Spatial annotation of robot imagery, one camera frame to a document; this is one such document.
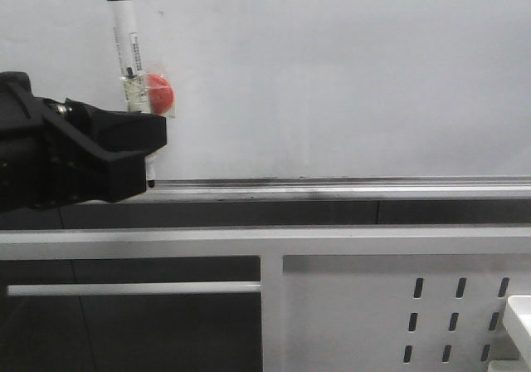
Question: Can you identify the red round magnet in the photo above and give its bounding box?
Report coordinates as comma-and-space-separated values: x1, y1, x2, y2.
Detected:
145, 63, 177, 118

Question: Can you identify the white plastic bin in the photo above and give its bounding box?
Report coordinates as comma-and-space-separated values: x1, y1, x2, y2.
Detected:
487, 295, 531, 371

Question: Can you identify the white whiteboard marker black cap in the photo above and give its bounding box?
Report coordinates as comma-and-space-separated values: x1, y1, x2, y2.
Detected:
105, 0, 158, 188

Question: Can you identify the aluminium whiteboard tray rail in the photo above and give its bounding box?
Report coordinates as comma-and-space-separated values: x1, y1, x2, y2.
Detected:
143, 175, 531, 203

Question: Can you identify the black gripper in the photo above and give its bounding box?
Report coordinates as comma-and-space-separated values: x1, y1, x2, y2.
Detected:
1, 71, 167, 213

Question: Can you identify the white whiteboard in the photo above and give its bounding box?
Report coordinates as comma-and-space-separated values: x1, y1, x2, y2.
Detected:
1, 0, 530, 179

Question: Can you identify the white metal pegboard frame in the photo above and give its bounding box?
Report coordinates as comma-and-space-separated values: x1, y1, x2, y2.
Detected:
1, 226, 530, 371

